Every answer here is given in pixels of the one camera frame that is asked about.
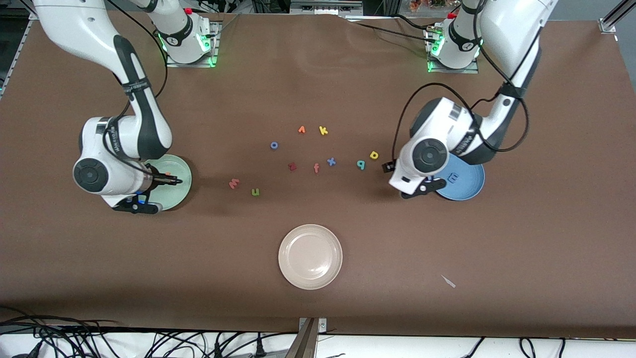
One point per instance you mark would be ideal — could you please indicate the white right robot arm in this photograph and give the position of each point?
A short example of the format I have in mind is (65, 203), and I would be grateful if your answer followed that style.
(89, 30)

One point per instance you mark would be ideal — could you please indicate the blue plate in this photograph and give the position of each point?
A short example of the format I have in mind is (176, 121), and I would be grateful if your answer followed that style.
(469, 188)

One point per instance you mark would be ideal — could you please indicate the small white paper scrap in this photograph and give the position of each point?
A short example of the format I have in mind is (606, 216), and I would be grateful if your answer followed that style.
(448, 282)

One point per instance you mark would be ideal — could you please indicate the brown table cover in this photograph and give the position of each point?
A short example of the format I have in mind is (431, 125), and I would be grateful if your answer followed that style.
(99, 273)

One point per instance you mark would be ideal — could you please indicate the orange background items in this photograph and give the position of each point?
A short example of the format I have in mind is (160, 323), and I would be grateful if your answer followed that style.
(417, 5)

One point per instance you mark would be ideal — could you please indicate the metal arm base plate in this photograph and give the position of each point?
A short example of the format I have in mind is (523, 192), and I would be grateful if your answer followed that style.
(191, 64)
(452, 71)

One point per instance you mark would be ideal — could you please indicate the blue foam letter m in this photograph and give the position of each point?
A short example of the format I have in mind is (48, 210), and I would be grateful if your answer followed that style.
(453, 176)

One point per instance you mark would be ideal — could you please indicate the aluminium background frame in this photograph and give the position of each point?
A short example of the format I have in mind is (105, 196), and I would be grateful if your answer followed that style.
(325, 7)

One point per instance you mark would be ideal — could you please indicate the light green plate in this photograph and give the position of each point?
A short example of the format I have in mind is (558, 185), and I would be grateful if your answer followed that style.
(174, 197)

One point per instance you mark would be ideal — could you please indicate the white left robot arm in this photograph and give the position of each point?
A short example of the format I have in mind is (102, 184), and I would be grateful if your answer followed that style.
(507, 25)

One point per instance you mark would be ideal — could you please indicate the pink foam letter w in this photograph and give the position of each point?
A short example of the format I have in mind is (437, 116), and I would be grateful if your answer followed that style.
(234, 183)

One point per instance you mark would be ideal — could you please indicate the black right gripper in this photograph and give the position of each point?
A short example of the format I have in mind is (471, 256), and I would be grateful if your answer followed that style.
(155, 180)

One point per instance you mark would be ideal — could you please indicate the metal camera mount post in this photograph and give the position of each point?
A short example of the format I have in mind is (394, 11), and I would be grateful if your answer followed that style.
(305, 343)

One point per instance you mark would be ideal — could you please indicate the aluminium table corner profile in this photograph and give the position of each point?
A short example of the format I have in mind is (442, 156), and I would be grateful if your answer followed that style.
(20, 47)
(608, 24)

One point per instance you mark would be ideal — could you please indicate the beige plate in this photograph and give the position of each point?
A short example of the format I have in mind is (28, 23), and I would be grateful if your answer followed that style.
(310, 256)

